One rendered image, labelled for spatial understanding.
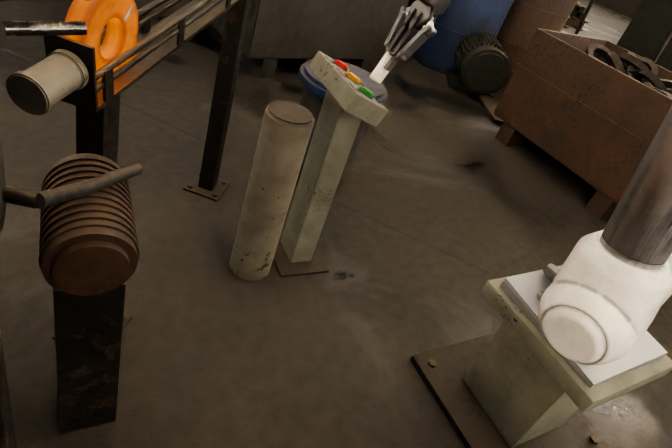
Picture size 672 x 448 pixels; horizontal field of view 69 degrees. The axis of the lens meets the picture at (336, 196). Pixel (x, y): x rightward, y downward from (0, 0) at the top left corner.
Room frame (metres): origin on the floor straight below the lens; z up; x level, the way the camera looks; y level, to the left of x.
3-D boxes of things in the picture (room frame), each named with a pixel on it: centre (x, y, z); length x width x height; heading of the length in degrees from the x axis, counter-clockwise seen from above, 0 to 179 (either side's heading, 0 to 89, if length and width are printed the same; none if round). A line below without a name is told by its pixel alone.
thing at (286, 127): (1.05, 0.17, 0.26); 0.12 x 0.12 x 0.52
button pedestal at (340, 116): (1.18, 0.06, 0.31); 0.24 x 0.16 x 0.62; 35
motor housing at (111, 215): (0.54, 0.35, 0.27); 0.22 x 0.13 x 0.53; 35
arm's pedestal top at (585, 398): (0.89, -0.62, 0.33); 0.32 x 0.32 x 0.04; 38
